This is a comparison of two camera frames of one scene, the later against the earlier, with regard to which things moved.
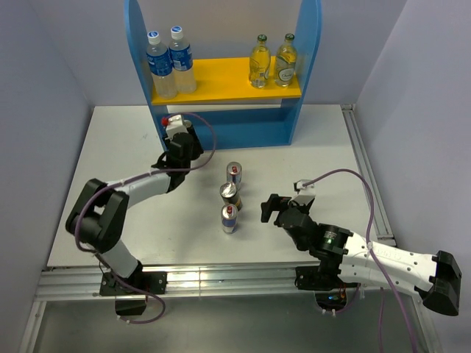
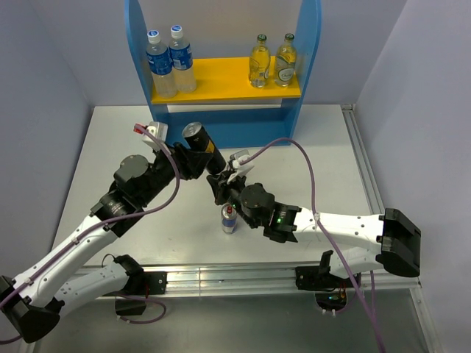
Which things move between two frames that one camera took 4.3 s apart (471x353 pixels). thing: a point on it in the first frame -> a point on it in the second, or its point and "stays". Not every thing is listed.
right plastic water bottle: [182, 61] stays
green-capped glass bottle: [286, 61] stays
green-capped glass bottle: [260, 63] stays
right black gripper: [274, 202] -> [220, 190]
